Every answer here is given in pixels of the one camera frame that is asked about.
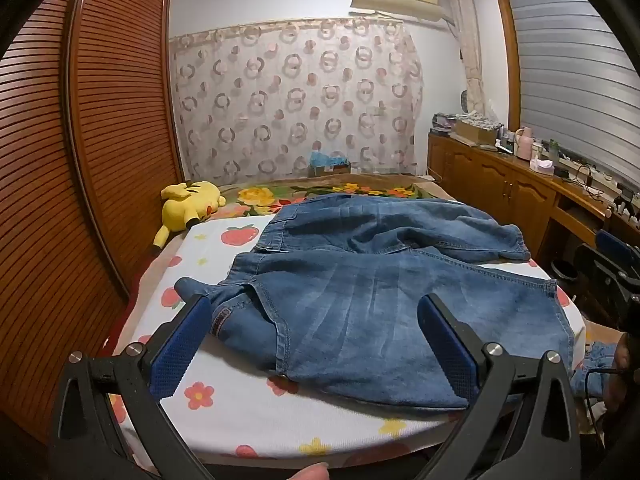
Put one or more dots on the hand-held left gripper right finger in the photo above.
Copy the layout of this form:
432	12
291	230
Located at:
445	350

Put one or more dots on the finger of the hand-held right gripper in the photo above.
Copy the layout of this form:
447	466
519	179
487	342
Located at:
614	246

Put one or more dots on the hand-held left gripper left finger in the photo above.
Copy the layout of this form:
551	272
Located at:
175	350

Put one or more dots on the blue denim pants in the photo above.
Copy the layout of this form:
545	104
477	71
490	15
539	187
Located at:
350	300

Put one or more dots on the person's left hand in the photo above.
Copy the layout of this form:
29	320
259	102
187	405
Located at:
307	472

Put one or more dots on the black waste bin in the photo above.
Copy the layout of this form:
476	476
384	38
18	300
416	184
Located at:
562	275

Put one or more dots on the person's denim clothing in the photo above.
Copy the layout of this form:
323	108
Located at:
595	365

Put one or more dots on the white power strip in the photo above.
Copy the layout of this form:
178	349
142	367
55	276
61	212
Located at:
582	164

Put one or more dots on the pink tissue box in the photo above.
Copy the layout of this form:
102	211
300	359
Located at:
541	166

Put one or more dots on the pink thermos jug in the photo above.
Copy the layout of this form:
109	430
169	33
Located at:
523	142

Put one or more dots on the yellow plush toy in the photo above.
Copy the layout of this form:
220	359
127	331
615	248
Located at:
185	205

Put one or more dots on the wooden cabinet desk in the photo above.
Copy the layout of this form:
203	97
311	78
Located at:
480	170

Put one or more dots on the floral blanket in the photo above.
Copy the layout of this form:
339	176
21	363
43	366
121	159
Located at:
260	195

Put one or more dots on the grey window blinds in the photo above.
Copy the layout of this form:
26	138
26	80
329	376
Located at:
575	70

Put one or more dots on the open cardboard box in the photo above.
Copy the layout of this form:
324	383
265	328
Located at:
472	132

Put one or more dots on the grey round fan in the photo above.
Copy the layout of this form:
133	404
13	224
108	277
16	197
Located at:
465	101

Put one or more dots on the box with blue cloth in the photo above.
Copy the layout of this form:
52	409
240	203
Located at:
327	162

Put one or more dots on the tied cream curtain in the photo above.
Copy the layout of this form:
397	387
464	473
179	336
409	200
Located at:
467	35

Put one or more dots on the circle-patterned sheer curtain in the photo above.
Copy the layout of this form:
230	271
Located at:
300	100

